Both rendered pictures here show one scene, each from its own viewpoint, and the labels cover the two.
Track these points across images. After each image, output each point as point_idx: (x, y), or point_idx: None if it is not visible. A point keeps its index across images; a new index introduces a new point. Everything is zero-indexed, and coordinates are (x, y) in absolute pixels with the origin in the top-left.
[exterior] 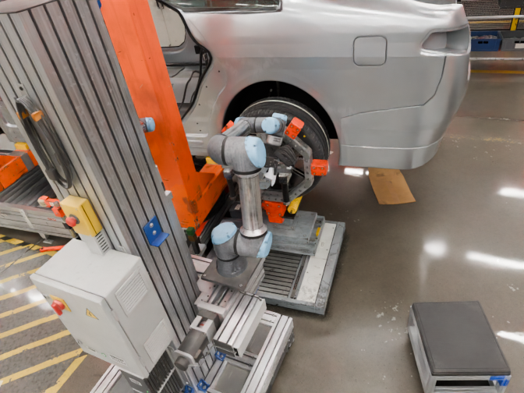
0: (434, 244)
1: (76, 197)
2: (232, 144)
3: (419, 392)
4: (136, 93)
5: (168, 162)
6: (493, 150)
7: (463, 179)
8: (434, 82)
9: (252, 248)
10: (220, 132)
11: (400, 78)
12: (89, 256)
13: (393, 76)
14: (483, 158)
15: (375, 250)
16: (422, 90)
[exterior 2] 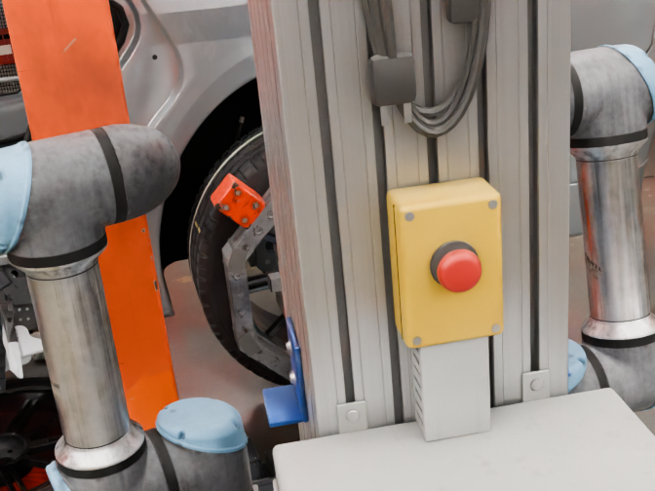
0: (650, 412)
1: (433, 185)
2: (593, 61)
3: None
4: (44, 72)
5: (126, 302)
6: (578, 238)
7: (580, 294)
8: (650, 17)
9: (653, 373)
10: (153, 241)
11: (593, 15)
12: (441, 452)
13: (579, 12)
14: (575, 254)
15: None
16: (633, 37)
